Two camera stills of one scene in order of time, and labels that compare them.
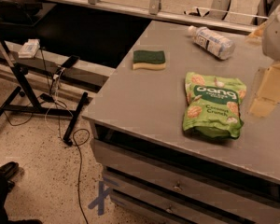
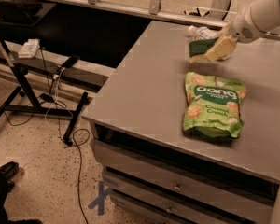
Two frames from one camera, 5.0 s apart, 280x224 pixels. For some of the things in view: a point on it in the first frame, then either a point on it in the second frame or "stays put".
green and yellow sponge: [152, 60] -> [197, 49]
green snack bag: [213, 105] stays put
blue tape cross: [101, 198] stays put
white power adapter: [29, 49] stays put
